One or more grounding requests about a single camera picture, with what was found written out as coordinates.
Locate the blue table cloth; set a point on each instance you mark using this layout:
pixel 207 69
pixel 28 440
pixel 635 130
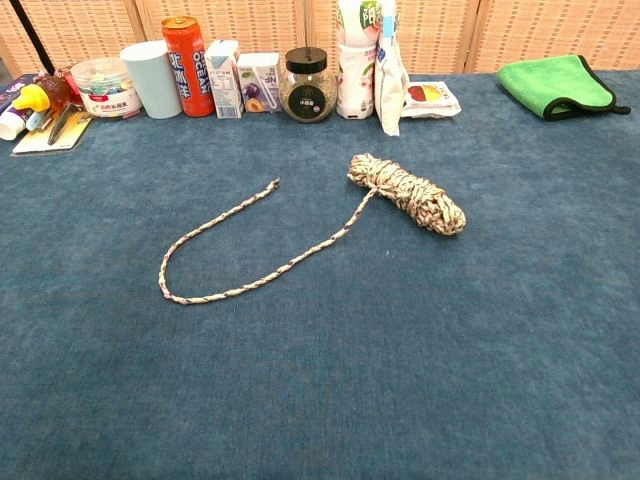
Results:
pixel 320 350

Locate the glass jar black lid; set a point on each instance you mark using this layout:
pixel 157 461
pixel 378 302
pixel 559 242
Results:
pixel 307 95

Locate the white snack bag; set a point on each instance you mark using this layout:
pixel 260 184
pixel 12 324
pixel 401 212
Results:
pixel 387 90

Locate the peach drink bottle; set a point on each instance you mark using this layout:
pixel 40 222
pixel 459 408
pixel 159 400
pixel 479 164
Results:
pixel 355 75

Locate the small plum juice carton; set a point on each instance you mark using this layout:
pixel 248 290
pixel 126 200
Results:
pixel 257 82

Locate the flat red yellow snack packet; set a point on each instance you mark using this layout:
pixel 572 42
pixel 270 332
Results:
pixel 430 97

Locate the white milk carton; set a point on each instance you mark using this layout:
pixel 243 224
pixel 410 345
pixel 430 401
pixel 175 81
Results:
pixel 225 80

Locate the orange soda can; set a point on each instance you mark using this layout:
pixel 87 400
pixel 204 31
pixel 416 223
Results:
pixel 187 70

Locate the bamboo folding screen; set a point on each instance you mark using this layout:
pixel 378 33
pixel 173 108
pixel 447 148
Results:
pixel 250 20

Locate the light blue plastic cup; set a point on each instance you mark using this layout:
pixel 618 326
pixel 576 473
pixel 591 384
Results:
pixel 150 80

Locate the clear tub of clips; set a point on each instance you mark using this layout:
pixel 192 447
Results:
pixel 107 102

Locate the yellow card with scissors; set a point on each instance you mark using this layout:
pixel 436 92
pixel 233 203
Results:
pixel 65 136

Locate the green microfiber cloth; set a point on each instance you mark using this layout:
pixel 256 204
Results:
pixel 550 82

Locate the red small packet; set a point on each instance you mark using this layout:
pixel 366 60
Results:
pixel 74 87

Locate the white toothpaste tube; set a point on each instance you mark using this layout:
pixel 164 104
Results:
pixel 10 126

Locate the purple toothpaste box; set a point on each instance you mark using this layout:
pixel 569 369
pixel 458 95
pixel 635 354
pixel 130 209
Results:
pixel 14 87

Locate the black tripod stand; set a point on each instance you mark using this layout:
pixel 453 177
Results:
pixel 30 32

